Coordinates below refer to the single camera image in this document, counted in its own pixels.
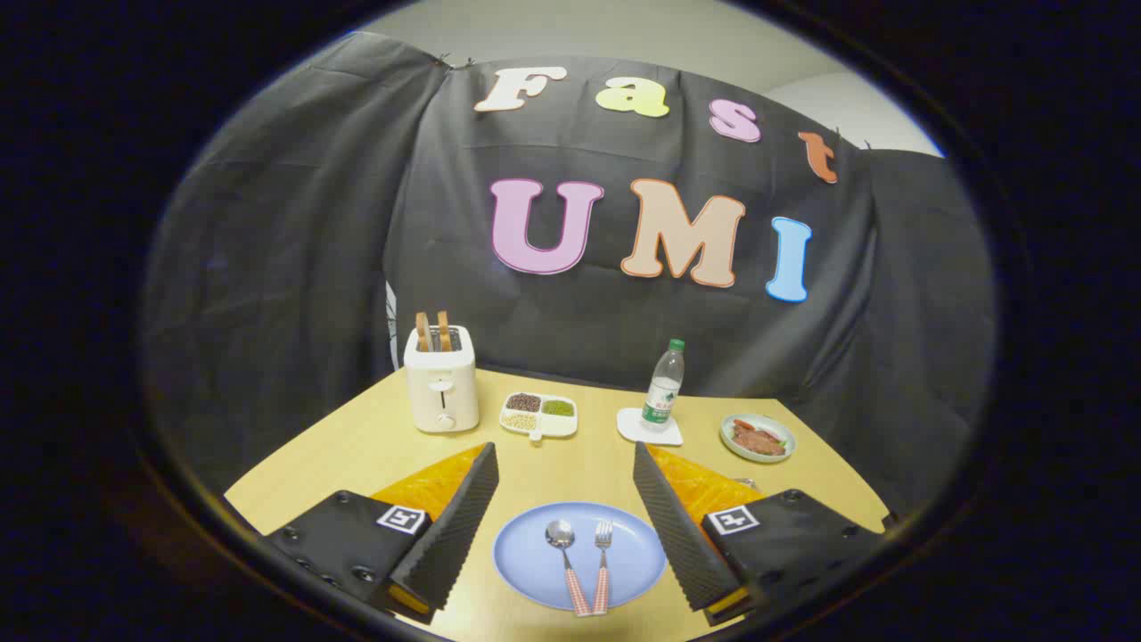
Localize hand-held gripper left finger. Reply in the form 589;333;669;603
259;441;500;625

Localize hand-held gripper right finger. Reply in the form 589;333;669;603
633;441;888;627

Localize steel fork checkered handle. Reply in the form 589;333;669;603
592;519;615;616

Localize steel spoon checkered handle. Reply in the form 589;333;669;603
545;519;593;618

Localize blue round plate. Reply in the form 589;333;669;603
492;501;668;613

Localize white square coaster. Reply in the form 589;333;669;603
616;407;685;447

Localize red meat slices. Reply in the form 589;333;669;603
731;419;787;457

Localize pale green round plate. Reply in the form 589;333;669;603
719;413;797;465

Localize clear water bottle green cap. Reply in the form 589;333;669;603
641;338;686;432

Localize white divided dish with beans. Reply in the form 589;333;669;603
498;391;579;442

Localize white toaster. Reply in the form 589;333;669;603
403;325;480;435

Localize black backdrop cloth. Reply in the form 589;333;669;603
138;31;997;527

